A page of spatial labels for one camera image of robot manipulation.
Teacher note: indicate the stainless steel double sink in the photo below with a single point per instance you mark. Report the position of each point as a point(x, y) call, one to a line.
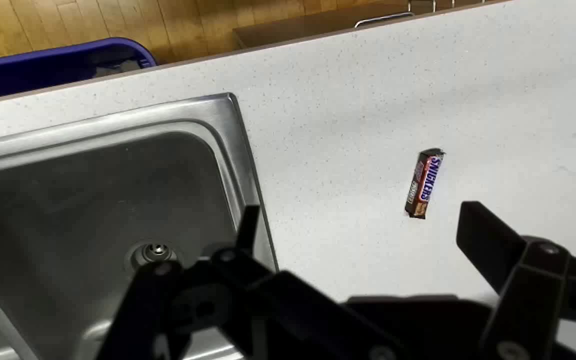
point(86, 203)

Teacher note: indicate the brown snickers candy bar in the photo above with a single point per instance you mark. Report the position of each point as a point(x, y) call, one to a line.
point(422, 183)

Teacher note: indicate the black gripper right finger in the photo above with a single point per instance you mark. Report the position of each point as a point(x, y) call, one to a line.
point(534, 280)

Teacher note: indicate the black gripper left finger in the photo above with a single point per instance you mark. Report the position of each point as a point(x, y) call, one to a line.
point(261, 313)

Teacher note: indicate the blue plastic bin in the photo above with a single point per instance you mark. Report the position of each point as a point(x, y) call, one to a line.
point(52, 67)

